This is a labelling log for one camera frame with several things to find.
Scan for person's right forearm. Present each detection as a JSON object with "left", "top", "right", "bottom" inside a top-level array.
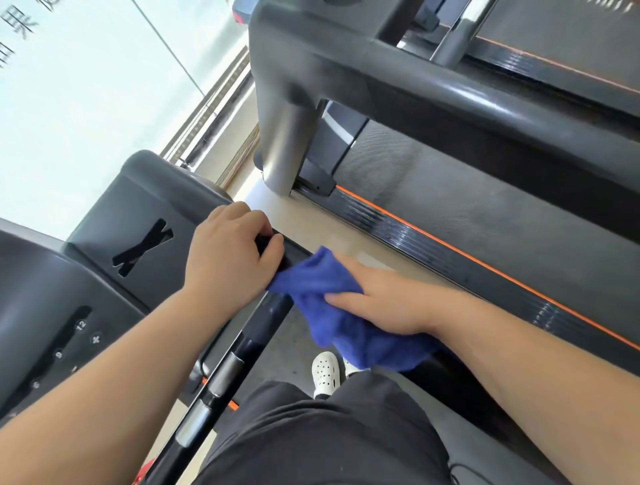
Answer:
[{"left": 429, "top": 292, "right": 640, "bottom": 485}]

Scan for neighbouring black treadmill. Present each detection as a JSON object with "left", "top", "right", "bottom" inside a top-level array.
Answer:
[{"left": 247, "top": 0, "right": 640, "bottom": 353}]

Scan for person's right hand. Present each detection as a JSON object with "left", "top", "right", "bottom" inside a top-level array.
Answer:
[{"left": 323, "top": 254, "right": 451, "bottom": 336}]

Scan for person's left hand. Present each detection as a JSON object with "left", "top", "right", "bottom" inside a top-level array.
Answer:
[{"left": 182, "top": 201, "right": 286, "bottom": 320}]

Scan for blue cleaning cloth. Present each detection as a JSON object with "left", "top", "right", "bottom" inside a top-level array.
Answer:
[{"left": 265, "top": 245, "right": 443, "bottom": 373}]

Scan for person's black shorts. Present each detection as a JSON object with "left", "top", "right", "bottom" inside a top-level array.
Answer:
[{"left": 192, "top": 372, "right": 453, "bottom": 485}]

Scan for metal window track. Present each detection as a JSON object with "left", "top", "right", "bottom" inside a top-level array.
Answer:
[{"left": 159, "top": 47, "right": 261, "bottom": 189}]

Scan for person's left forearm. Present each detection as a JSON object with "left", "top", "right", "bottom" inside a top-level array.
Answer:
[{"left": 0, "top": 287, "right": 251, "bottom": 485}]

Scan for person's left white clog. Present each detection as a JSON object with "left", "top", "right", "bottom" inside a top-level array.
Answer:
[{"left": 311, "top": 351, "right": 342, "bottom": 400}]

